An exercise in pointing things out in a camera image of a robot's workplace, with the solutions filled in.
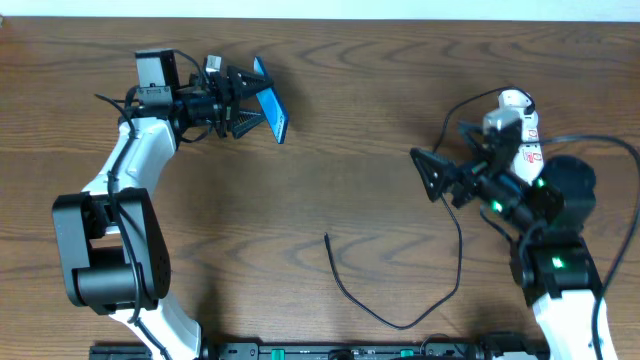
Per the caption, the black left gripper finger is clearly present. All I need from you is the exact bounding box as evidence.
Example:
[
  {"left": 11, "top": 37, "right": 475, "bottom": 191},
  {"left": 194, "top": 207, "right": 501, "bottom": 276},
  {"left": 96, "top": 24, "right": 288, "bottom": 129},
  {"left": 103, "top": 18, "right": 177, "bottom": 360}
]
[
  {"left": 231, "top": 110, "right": 266, "bottom": 139},
  {"left": 225, "top": 65, "right": 274, "bottom": 100}
]

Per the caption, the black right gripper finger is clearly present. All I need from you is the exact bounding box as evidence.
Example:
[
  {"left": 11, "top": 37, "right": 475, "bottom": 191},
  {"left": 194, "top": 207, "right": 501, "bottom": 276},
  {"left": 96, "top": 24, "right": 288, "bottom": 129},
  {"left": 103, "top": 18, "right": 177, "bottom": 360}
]
[
  {"left": 457, "top": 121, "right": 493, "bottom": 160},
  {"left": 410, "top": 148, "right": 458, "bottom": 202}
]

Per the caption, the blue Galaxy smartphone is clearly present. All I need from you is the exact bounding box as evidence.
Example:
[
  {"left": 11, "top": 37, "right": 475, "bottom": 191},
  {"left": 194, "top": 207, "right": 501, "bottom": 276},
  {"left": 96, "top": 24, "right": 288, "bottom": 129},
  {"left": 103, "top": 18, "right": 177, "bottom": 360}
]
[{"left": 254, "top": 56, "right": 289, "bottom": 144}]

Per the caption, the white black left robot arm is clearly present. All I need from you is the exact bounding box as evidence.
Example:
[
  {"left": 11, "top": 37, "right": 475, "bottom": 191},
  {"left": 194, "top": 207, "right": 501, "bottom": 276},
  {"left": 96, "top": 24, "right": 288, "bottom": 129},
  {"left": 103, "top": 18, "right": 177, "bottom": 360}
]
[{"left": 52, "top": 57, "right": 288, "bottom": 359}]

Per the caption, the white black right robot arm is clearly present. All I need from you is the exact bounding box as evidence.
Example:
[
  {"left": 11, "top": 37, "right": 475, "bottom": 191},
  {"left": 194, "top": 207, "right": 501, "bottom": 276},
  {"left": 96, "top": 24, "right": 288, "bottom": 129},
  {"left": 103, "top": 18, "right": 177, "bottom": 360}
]
[{"left": 410, "top": 121, "right": 617, "bottom": 359}]

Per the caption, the white power strip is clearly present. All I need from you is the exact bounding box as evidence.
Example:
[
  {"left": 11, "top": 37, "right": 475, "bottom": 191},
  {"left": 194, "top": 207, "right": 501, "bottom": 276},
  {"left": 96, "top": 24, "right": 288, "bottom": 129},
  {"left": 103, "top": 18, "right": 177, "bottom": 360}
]
[{"left": 498, "top": 89, "right": 544, "bottom": 185}]

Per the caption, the black charger cable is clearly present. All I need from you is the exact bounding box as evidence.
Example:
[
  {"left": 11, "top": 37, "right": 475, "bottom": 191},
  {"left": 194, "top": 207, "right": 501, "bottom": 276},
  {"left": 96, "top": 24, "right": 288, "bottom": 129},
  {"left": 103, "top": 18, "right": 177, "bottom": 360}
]
[{"left": 323, "top": 85, "right": 537, "bottom": 331}]

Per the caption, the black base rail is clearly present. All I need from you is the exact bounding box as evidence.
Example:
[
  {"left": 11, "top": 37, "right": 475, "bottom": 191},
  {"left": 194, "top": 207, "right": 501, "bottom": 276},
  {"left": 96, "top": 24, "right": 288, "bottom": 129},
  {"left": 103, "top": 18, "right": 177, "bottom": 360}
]
[{"left": 89, "top": 332, "right": 551, "bottom": 360}]

